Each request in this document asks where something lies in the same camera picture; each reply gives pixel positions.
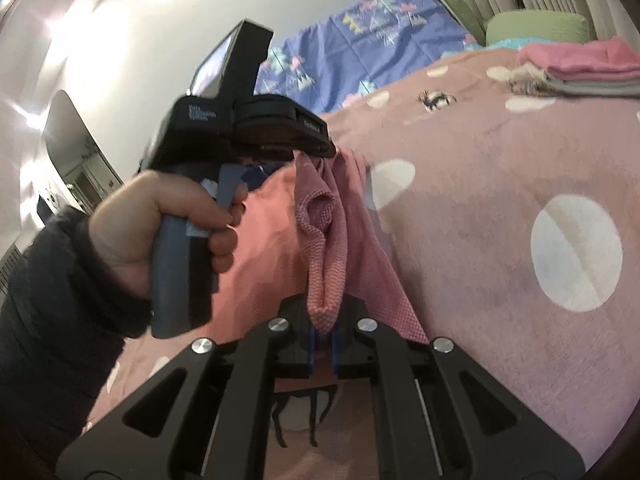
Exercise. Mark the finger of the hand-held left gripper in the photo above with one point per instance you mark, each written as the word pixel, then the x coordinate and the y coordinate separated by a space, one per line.
pixel 315 137

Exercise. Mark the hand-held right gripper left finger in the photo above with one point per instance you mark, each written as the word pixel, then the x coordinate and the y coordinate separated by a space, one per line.
pixel 311 355

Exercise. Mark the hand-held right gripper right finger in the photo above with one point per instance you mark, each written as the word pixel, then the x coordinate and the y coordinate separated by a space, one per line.
pixel 334 355

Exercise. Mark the salmon pink checked garment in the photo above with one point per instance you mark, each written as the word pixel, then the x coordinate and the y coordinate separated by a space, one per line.
pixel 330 240

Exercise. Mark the person's left forearm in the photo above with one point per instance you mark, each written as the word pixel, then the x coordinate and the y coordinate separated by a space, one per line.
pixel 50 320

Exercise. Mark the person's left hand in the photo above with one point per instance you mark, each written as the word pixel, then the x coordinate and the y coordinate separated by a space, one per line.
pixel 130 230

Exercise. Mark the navy star-print cloth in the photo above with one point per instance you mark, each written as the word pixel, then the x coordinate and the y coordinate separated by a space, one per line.
pixel 257 175

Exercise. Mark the purple star-patterned pillow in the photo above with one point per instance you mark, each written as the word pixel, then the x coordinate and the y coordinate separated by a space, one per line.
pixel 350 45

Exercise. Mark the dark framed mirror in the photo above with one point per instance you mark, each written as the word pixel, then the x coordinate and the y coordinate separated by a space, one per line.
pixel 80 150

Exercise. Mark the pink polka dot blanket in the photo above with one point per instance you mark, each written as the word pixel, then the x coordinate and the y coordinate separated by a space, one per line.
pixel 475 260

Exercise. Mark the green pillow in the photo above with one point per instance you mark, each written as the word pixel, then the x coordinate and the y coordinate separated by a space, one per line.
pixel 462 15
pixel 537 25

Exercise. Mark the turquoise bed sheet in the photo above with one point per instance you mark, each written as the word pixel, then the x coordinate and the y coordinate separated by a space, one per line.
pixel 500 45

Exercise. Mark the patterned folded garment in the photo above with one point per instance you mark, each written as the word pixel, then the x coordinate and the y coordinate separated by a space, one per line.
pixel 530 80

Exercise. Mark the pink folded garment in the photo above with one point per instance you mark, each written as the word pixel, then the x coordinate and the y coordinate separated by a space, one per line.
pixel 580 57

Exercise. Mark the grey folded garment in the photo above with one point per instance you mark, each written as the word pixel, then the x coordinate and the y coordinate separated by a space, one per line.
pixel 600 89

